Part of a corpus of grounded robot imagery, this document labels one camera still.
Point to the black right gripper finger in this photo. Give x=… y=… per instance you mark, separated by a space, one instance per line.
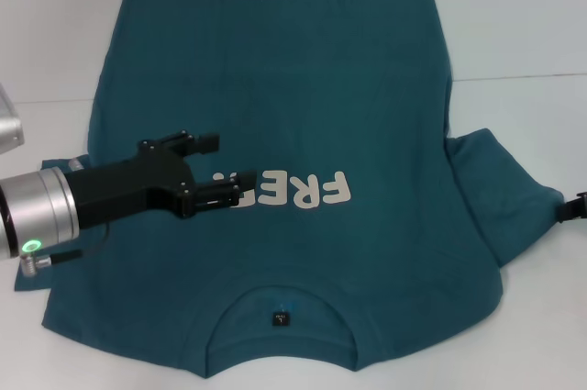
x=575 y=211

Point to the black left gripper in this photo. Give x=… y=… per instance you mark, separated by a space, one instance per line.
x=119 y=186

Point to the small silver wrist stub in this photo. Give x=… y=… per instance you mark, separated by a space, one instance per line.
x=75 y=164

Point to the teal t-shirt with FREE print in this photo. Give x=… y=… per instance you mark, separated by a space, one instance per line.
x=321 y=87

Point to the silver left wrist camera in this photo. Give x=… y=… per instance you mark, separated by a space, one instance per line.
x=9 y=133

